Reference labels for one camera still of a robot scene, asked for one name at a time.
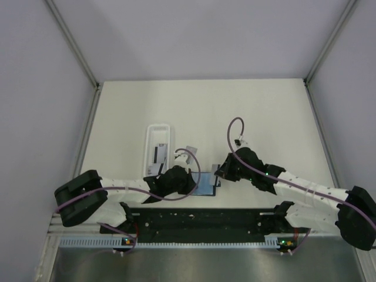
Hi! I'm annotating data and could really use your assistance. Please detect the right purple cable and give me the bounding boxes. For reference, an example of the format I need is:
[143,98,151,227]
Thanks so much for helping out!
[227,117,376,255]

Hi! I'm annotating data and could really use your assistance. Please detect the grey slotted cable duct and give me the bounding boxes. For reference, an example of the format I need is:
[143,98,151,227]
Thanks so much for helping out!
[59,236,296,250]

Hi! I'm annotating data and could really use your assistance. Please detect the aluminium frame post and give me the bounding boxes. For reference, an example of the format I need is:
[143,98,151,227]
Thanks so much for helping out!
[304,0,360,86]
[43,0,100,89]

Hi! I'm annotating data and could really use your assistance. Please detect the blue card holder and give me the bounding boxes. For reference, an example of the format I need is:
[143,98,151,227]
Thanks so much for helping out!
[192,172,221,196]

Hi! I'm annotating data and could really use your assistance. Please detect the purple cable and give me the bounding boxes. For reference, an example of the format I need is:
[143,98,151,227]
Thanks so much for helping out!
[55,148,202,256]
[227,117,376,255]

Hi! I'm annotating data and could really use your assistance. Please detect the diamond print silver card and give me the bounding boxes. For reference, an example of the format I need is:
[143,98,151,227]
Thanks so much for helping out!
[186,146,198,157]

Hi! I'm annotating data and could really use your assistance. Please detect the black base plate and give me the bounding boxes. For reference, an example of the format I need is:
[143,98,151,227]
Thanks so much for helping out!
[117,208,308,243]

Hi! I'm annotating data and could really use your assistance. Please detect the right aluminium frame post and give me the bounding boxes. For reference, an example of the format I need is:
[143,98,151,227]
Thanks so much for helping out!
[304,0,360,86]

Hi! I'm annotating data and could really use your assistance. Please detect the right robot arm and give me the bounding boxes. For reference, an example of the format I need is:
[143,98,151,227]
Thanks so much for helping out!
[215,147,375,251]

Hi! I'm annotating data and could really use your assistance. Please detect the cards in basket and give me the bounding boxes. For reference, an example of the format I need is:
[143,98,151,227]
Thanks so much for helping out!
[147,163,165,176]
[152,143,168,163]

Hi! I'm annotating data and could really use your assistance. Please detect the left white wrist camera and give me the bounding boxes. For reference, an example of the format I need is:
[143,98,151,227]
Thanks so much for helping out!
[173,149,192,170]

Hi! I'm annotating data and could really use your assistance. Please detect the left aluminium frame post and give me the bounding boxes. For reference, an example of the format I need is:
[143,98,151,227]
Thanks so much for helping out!
[43,0,100,89]

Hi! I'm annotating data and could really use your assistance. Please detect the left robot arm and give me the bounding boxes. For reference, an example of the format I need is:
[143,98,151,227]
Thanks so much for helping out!
[54,165,202,233]

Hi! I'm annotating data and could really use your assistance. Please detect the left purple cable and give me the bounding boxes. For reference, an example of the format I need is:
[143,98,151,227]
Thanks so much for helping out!
[55,148,202,256]

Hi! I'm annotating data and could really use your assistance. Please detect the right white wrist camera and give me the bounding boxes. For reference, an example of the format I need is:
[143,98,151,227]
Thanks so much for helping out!
[234,136,249,148]

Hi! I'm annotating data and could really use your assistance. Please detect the lower cards in basket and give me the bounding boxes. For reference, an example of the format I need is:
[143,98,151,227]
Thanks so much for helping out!
[147,163,165,176]

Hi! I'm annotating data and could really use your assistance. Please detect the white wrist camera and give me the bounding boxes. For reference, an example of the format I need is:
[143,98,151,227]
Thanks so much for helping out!
[173,149,192,170]
[234,136,249,148]

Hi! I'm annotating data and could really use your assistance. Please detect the upper cards in basket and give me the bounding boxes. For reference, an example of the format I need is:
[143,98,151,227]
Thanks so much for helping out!
[152,143,168,163]

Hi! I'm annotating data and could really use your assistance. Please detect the white plastic basket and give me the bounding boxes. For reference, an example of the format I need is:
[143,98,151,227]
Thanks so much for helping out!
[143,124,171,177]

